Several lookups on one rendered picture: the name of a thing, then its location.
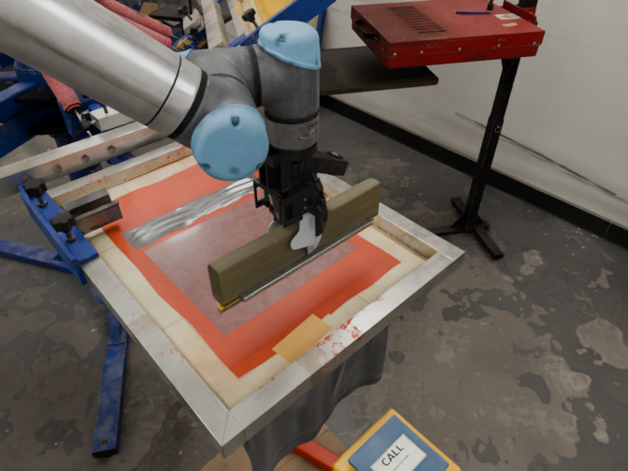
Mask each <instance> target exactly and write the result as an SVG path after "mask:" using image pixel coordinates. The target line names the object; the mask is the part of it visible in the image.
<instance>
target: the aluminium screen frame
mask: <svg viewBox="0 0 628 471"><path fill-rule="evenodd" d="M192 155H193V154H192V150H191V149H189V148H187V147H185V146H183V145H181V144H179V143H178V142H174V143H171V144H169V145H166V146H163V147H161V148H159V149H157V150H152V151H150V152H147V153H144V154H142V155H139V156H137V157H135V158H132V159H130V160H127V161H124V162H122V163H119V164H115V165H112V166H111V167H108V168H105V169H103V170H100V171H97V172H95V173H92V174H90V175H88V176H85V177H83V178H78V179H76V180H73V181H70V182H68V183H66V184H64V185H61V186H58V187H56V188H53V189H50V190H48V191H46V192H47V193H48V194H49V195H50V197H51V198H52V199H53V200H54V201H55V203H56V204H57V205H58V206H59V207H60V208H62V205H63V204H65V203H68V202H70V201H73V200H75V199H78V198H80V197H82V196H84V195H87V194H89V193H93V192H96V191H98V190H101V189H103V188H106V189H107V190H108V189H110V188H113V187H115V186H118V185H120V184H123V183H124V182H126V181H129V180H131V179H134V178H138V177H140V176H143V175H145V174H148V173H149V172H152V171H154V170H157V169H159V168H162V167H164V166H166V165H169V164H172V163H174V162H177V161H179V160H182V159H184V158H187V157H189V156H192ZM317 177H318V178H320V179H321V184H322V186H323V192H324V194H325V195H326V196H328V197H330V198H333V197H334V196H336V195H338V194H340V193H342V192H344V191H345V190H347V189H349V188H351V187H352V186H350V185H349V184H348V183H346V182H344V181H343V180H341V179H339V178H337V177H335V176H331V175H328V174H321V173H318V174H317ZM373 225H375V226H376V227H377V228H379V229H380V230H382V231H384V232H385V233H387V234H388V235H390V236H392V237H394V238H395V239H397V240H399V241H400V242H402V243H403V244H405V245H407V246H408V247H410V248H411V249H413V250H415V251H416V252H418V253H419V254H421V255H422V256H424V257H426V258H427V259H428V260H427V261H426V262H424V263H423V264H421V265H420V266H419V267H417V268H416V269H415V270H413V271H412V272H411V273H409V274H408V275H407V276H406V277H404V278H403V279H401V280H400V281H399V282H397V283H396V284H395V285H393V286H392V287H391V288H390V289H389V290H388V291H386V292H385V293H384V294H382V295H381V296H380V297H378V298H377V299H376V300H374V301H373V302H372V303H370V304H369V305H368V306H366V307H365V308H363V309H362V310H361V311H360V312H358V313H357V314H356V315H354V316H353V317H352V318H350V319H349V320H348V321H346V322H345V323H343V324H342V325H341V326H339V327H338V328H337V329H336V330H334V331H333V332H332V333H331V334H329V335H328V336H327V337H325V338H324V339H323V340H322V341H320V342H319V343H318V344H316V345H315V346H314V347H313V348H311V349H310V350H308V351H307V352H306V353H304V354H303V355H302V356H300V357H299V358H298V359H296V360H295V361H294V362H292V363H291V364H290V365H288V366H287V367H286V368H284V369H283V370H282V371H280V372H279V373H278V374H276V375H275V376H274V377H272V378H271V379H269V380H268V381H267V382H266V383H265V384H264V385H263V386H261V387H260V388H259V389H257V390H256V391H255V392H253V393H252V394H250V395H249V396H248V397H246V398H245V399H244V400H243V401H241V402H240V403H239V404H237V405H236V406H235V407H233V408H232V409H230V410H229V411H228V409H227V408H226V407H225V406H224V405H223V403H222V402H221V401H220V400H219V399H218V397H217V396H216V395H215V394H214V393H213V391H211V390H210V389H209V387H208V386H207V385H206V383H205V382H204V381H203V380H202V379H201V378H200V377H199V376H198V374H197V373H196V372H195V371H194V370H193V368H192V367H191V366H190V365H189V363H188V362H187V361H186V360H185V359H184V357H183V356H182V355H181V354H180V353H179V352H178V350H177V349H176V348H175V347H174V345H173V344H172V343H171V342H170V341H169V339H168V338H167V337H166V336H165V335H164V333H163V332H162V331H161V330H160V329H159V327H158V326H157V325H156V324H155V323H154V321H153V320H152V319H151V318H150V316H149V315H148V314H147V313H146V312H145V310H144V309H143V308H142V307H141V306H140V305H139V303H138V302H137V301H136V300H135V298H134V297H133V296H132V295H131V294H130V293H129V292H128V291H127V290H126V289H125V287H124V286H123V285H122V284H121V283H120V281H119V280H118V279H117V278H116V277H115V275H114V274H113V273H112V272H111V271H110V269H109V268H108V267H107V266H106V264H105V263H104V262H103V261H102V260H101V259H100V257H99V256H97V257H95V258H93V259H91V260H90V261H88V262H86V263H84V264H80V265H79V266H80V269H81V271H82V273H83V275H84V277H85V278H86V279H87V280H88V281H89V283H90V284H91V285H92V287H93V288H94V290H95V291H96V292H97V293H98V295H99V296H100V297H101V299H102V300H103V301H104V303H105V304H106V305H107V307H108V308H109V309H110V311H111V312H112V313H113V315H114V316H115V317H116V318H117V320H118V321H119V322H120V324H121V325H122V327H123V328H124V329H125V330H126V332H127V333H128V334H129V336H130V337H131V338H132V339H133V340H134V341H135V343H136V344H137V345H138V347H139V348H140V349H141V351H142V352H143V353H144V354H145V356H146V357H147V358H148V360H149V361H150V363H151V364H152V365H153V366H154V368H155V369H156V370H157V372H158V373H159V374H160V376H161V377H162V378H163V379H164V381H165V382H166V384H167V385H168V386H169V388H170V389H171V390H172V391H173V393H174V394H175V395H176V397H177V398H178V399H179V401H180V402H181V403H182V404H183V405H184V406H185V408H186V409H187V410H188V412H189V413H190V414H191V415H192V417H193V418H194V420H195V421H196V422H197V424H198V425H199V426H200V427H201V429H202V430H203V431H204V433H205V434H206V435H207V437H208V438H209V439H210V441H211V442H212V443H213V445H214V446H215V447H216V449H217V450H218V451H219V452H220V454H221V455H222V457H223V458H224V459H225V458H227V457H228V456H229V455H230V454H232V453H233V452H234V451H235V450H237V449H238V448H239V447H240V446H242V445H243V444H244V443H245V442H246V441H248V440H249V439H250V438H251V437H253V436H254V435H255V434H256V433H258V432H259V431H260V430H261V429H262V428H264V427H265V426H266V425H267V424H268V423H269V422H271V421H272V420H273V419H275V418H276V416H278V415H279V414H280V413H281V412H282V411H284V410H285V409H286V408H287V407H289V406H290V405H291V404H292V403H294V402H295V401H296V400H297V399H299V398H300V397H301V396H302V395H303V394H305V393H306V392H307V391H309V390H310V389H311V388H312V387H313V386H315V385H316V384H317V383H318V382H320V381H321V380H322V379H323V378H325V377H326V376H327V375H328V374H330V373H331V372H332V371H333V370H334V369H336V368H337V367H338V366H339V365H341V364H342V363H343V362H344V361H346V360H347V359H348V358H349V357H350V356H351V355H352V354H353V353H354V352H356V351H357V350H358V349H359V348H361V347H362V346H363V345H364V344H366V343H367V342H368V341H369V340H370V339H372V338H373V337H374V336H375V335H377V334H378V333H379V332H380V331H382V330H383V329H384V328H385V327H387V326H388V325H389V324H390V323H391V322H393V321H394V320H395V319H397V318H398V317H399V316H400V315H401V314H403V313H404V312H405V311H406V310H408V309H409V308H410V307H411V306H413V305H414V304H415V303H416V302H418V301H419V300H420V299H421V298H422V297H424V295H426V294H427V293H428V292H430V291H431V290H432V289H433V288H434V287H435V286H436V285H438V284H439V283H440V282H441V281H442V280H444V279H445V278H446V277H448V276H449V275H450V274H451V273H452V272H454V271H455V270H456V269H457V268H459V267H460V266H461V265H462V262H463V259H464V251H463V250H460V249H459V248H457V247H455V246H453V245H452V244H450V243H449V242H447V241H446V240H444V239H442V238H441V237H439V236H437V235H435V234H433V233H431V232H430V231H428V230H426V229H424V228H423V227H421V226H419V225H418V224H417V223H415V222H413V221H411V220H409V219H407V218H406V217H404V216H402V215H401V214H399V213H397V212H395V211H394V210H392V209H390V208H388V207H386V206H384V205H383V204H381V203H379V208H378V215H377V216H376V217H374V221H373Z"/></svg>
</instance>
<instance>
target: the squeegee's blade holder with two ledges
mask: <svg viewBox="0 0 628 471"><path fill-rule="evenodd" d="M372 224H373V220H372V219H370V218H366V219H364V220H363V221H360V222H359V223H357V224H355V225H354V226H352V227H350V229H348V230H346V231H345V232H343V233H341V234H340V235H337V236H336V237H334V238H332V239H331V240H329V241H327V242H326V243H324V244H322V245H321V246H319V247H317V248H316V249H314V250H313V251H312V252H311V253H310V254H306V255H304V256H302V257H301V258H299V259H297V260H296V261H294V262H292V263H291V264H288V265H287V266H285V267H283V268H282V269H280V270H279V271H278V272H276V273H274V274H273V275H271V276H269V277H268V278H265V279H264V280H262V281H260V282H259V283H257V284H255V285H254V286H252V287H250V288H249V289H247V290H245V291H244V292H242V293H241V294H240V295H239V299H240V300H241V301H242V302H243V303H246V302H247V301H249V300H250V299H251V298H253V297H255V296H256V295H258V294H259V293H262V292H263V291H265V290H267V289H268V288H270V287H272V286H273V285H275V284H276V283H278V282H280V281H281V280H283V279H285V278H286V277H288V276H289V275H291V274H292V273H294V272H296V271H297V270H299V269H300V268H302V267H304V266H305V265H307V264H309V263H311V262H313V261H314V260H316V259H317V258H319V257H321V256H322V255H323V254H325V253H326V252H328V251H329V250H332V249H333V248H335V247H337V246H338V245H340V244H341V243H343V242H345V241H346V240H348V239H350V238H351V237H353V236H355V235H357V234H358V233H360V232H362V230H364V229H366V228H367V227H369V226H370V225H372Z"/></svg>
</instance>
